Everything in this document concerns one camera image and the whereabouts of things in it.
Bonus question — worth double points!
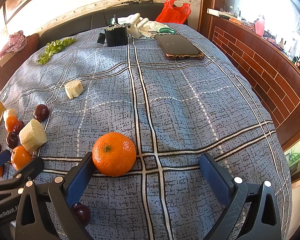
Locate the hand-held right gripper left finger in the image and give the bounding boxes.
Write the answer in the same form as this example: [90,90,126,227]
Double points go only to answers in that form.
[15,152,96,240]

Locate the blue plaid blanket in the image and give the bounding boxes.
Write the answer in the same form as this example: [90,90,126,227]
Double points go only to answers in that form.
[0,22,292,240]

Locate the pink bottle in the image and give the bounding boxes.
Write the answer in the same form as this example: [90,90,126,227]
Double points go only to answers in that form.
[254,15,265,36]

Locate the large mandarin orange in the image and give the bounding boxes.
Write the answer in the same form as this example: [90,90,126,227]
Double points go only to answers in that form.
[92,132,137,177]

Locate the cut banana piece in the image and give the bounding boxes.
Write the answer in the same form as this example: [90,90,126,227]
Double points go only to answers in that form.
[3,108,17,124]

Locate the pink floral cloth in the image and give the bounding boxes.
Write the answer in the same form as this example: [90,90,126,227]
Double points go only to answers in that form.
[0,30,27,59]

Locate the smartphone in brown case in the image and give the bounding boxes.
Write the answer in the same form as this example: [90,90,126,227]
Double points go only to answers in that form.
[154,34,205,60]

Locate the red plastic bag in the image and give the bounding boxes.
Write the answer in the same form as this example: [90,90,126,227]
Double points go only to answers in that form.
[155,0,192,24]

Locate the wooden partition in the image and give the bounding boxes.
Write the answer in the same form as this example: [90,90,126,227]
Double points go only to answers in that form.
[199,0,300,153]

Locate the black square box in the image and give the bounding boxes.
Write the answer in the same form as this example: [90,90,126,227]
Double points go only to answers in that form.
[104,26,128,47]

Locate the black sofa backrest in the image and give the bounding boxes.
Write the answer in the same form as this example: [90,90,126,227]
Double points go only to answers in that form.
[37,2,189,50]

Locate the white green printed bag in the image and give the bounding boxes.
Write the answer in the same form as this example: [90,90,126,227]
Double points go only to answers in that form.
[147,21,177,40]

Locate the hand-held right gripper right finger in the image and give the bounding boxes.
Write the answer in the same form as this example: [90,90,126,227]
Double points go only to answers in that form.
[199,153,283,240]

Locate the small pale cake cube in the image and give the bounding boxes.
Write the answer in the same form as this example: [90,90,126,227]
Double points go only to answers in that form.
[64,79,84,100]

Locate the brown sofa armrest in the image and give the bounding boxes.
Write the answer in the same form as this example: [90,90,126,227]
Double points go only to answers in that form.
[0,33,40,95]

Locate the white bread cube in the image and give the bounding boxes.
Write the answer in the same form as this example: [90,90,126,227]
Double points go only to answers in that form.
[19,119,48,153]

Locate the green lettuce leaves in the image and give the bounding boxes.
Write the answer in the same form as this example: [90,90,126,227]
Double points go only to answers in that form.
[36,37,77,65]

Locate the white gloves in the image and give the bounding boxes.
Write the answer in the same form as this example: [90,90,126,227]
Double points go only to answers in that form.
[125,13,157,39]

